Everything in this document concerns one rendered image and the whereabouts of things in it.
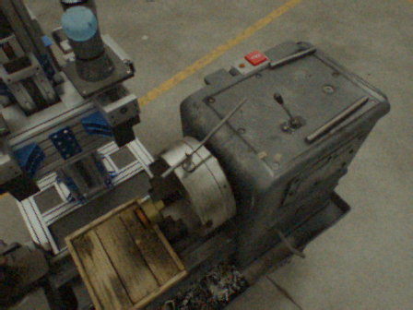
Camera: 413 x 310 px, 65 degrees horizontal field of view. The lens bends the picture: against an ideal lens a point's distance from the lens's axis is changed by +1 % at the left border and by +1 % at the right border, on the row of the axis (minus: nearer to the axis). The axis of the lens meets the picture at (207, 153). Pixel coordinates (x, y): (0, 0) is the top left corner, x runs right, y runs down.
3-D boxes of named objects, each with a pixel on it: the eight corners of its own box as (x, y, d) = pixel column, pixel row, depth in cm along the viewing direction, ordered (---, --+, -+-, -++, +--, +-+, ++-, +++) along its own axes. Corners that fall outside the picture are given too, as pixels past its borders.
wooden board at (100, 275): (139, 199, 129) (137, 195, 125) (188, 275, 111) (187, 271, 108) (67, 242, 119) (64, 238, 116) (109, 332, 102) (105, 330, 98)
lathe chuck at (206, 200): (176, 169, 128) (173, 123, 101) (223, 232, 116) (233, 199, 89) (157, 180, 125) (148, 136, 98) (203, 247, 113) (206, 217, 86)
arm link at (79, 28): (73, 61, 118) (58, 27, 107) (71, 39, 125) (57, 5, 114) (106, 55, 120) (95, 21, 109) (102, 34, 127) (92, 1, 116)
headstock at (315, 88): (280, 101, 160) (298, 30, 128) (357, 165, 137) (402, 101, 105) (181, 158, 140) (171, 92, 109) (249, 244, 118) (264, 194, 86)
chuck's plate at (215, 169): (183, 164, 129) (182, 118, 102) (230, 227, 117) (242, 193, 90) (176, 169, 128) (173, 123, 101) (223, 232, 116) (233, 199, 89)
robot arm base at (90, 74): (71, 66, 131) (62, 45, 123) (104, 53, 136) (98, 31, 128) (87, 87, 124) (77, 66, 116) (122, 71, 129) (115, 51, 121)
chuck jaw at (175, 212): (189, 192, 103) (210, 217, 96) (191, 200, 106) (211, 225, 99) (159, 210, 99) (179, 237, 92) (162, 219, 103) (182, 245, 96)
